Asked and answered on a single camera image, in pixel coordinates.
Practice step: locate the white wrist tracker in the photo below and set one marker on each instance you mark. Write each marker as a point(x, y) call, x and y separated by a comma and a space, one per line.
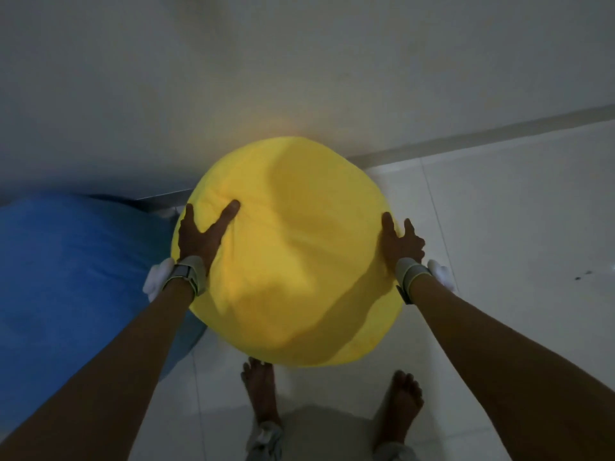
point(157, 279)
point(442, 275)

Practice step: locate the grey wristband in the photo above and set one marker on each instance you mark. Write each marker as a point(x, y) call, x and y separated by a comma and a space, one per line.
point(408, 273)
point(188, 274)

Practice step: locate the person's left thumb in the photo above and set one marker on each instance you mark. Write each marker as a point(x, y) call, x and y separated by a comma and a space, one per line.
point(225, 218)

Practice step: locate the yellow bean bag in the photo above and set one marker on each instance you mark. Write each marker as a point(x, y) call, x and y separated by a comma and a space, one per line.
point(298, 244)

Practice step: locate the person's left forearm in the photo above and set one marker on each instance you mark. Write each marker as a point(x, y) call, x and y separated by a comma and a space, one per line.
point(110, 374)

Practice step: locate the blue bean bag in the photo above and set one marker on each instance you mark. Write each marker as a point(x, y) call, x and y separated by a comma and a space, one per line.
point(72, 292)

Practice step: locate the person's right thumb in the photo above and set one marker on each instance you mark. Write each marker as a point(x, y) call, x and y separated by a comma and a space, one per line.
point(388, 224)

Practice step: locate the person's right foot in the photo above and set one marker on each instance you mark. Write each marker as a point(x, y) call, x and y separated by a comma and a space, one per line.
point(401, 408)

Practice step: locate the person's foot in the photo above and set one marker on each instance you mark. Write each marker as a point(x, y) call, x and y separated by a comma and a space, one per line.
point(262, 391)
point(401, 408)

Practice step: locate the person's right hand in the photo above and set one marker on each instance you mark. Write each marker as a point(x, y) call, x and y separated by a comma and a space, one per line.
point(399, 247)

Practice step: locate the person's left hand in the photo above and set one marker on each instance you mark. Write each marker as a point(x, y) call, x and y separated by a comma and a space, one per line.
point(199, 242)

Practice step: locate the grey trousers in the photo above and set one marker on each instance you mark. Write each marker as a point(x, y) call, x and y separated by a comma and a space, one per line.
point(265, 444)

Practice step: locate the person's right forearm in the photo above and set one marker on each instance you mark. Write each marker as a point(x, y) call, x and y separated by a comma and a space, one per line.
point(509, 369)

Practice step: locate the person's left foot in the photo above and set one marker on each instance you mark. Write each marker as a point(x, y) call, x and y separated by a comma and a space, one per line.
point(262, 391)

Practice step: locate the grey skirting board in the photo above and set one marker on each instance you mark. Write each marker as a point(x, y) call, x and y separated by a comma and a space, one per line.
point(480, 136)

